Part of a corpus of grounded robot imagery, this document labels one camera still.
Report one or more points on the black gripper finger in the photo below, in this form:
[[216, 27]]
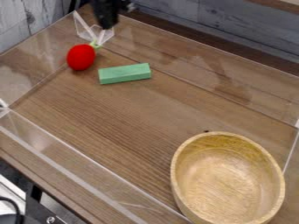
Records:
[[106, 10]]

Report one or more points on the red felt radish toy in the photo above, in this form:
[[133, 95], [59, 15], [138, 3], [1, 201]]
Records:
[[81, 56]]

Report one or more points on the green rectangular block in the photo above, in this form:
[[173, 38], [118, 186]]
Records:
[[118, 74]]

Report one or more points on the wooden oval bowl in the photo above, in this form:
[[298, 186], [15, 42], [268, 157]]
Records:
[[226, 179]]

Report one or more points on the clear acrylic corner bracket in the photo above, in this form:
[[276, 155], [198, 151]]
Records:
[[93, 33]]

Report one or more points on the clear acrylic table wall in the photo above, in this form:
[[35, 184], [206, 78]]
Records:
[[96, 143]]

